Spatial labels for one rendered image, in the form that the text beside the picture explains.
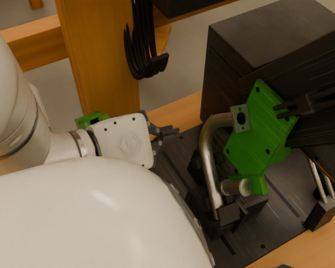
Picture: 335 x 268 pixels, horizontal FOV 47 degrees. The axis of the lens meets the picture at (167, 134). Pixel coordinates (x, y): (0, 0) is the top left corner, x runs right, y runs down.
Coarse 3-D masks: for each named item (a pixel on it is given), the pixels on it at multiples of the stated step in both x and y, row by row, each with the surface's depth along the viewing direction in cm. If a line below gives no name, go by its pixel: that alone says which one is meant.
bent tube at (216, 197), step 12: (240, 108) 78; (216, 120) 83; (228, 120) 79; (240, 120) 80; (204, 132) 88; (204, 144) 89; (204, 156) 90; (204, 168) 90; (216, 180) 90; (216, 192) 90; (216, 204) 90; (216, 216) 90
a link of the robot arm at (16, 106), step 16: (0, 48) 24; (0, 64) 23; (16, 64) 28; (0, 80) 23; (16, 80) 26; (0, 96) 23; (16, 96) 27; (32, 96) 34; (0, 112) 23; (16, 112) 29; (32, 112) 34; (0, 128) 24; (16, 128) 31; (0, 144) 31; (16, 144) 34
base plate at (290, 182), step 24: (168, 144) 112; (192, 144) 112; (168, 168) 107; (288, 168) 107; (288, 192) 102; (312, 192) 102; (264, 216) 97; (288, 216) 97; (216, 240) 93; (240, 240) 93; (264, 240) 93; (288, 240) 94; (216, 264) 90; (240, 264) 90
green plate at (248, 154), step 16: (256, 80) 75; (256, 96) 76; (272, 96) 72; (256, 112) 77; (272, 112) 73; (256, 128) 78; (272, 128) 74; (288, 128) 71; (240, 144) 83; (256, 144) 79; (272, 144) 75; (240, 160) 84; (256, 160) 80; (272, 160) 77
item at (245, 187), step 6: (222, 180) 86; (228, 180) 85; (234, 180) 84; (240, 180) 81; (246, 180) 81; (222, 186) 86; (228, 186) 84; (234, 186) 82; (240, 186) 80; (246, 186) 81; (252, 186) 82; (222, 192) 86; (228, 192) 85; (234, 192) 83; (240, 192) 80; (246, 192) 81
